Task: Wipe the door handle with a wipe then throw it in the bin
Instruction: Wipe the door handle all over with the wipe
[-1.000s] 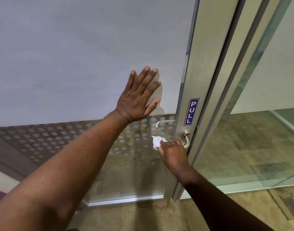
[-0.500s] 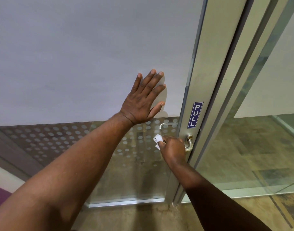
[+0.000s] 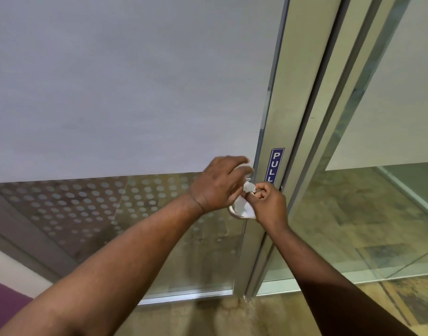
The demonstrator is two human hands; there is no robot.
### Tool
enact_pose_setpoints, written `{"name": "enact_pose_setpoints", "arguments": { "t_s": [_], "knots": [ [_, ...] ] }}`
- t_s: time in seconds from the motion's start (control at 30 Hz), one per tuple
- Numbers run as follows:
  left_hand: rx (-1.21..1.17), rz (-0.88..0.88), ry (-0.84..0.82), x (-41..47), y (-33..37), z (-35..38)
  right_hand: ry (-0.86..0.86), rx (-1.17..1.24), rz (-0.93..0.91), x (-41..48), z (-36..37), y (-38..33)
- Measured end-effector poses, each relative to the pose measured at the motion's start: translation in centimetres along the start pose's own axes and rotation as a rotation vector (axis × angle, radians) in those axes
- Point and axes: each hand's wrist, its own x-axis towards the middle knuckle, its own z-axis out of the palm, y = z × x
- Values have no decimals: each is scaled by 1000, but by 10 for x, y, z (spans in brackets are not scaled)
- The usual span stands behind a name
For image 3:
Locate person's right hand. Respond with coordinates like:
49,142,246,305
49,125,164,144
244,182,290,235

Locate person's left hand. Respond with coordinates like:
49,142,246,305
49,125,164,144
188,155,255,214

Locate white cleaning cloth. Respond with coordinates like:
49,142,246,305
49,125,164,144
233,166,259,219

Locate person's left forearm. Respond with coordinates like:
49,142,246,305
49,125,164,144
0,193,206,336

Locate person's right forearm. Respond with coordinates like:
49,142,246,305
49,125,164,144
265,224,420,336

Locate blue door sign sticker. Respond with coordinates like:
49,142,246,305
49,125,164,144
265,147,285,184

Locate fixed glass side panel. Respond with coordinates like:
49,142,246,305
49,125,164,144
261,0,428,287

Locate frosted glass door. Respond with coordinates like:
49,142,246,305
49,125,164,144
0,0,345,306

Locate silver metal door handle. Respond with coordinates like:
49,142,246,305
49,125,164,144
228,178,257,221

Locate aluminium door frame post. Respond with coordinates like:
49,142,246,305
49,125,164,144
247,0,412,298

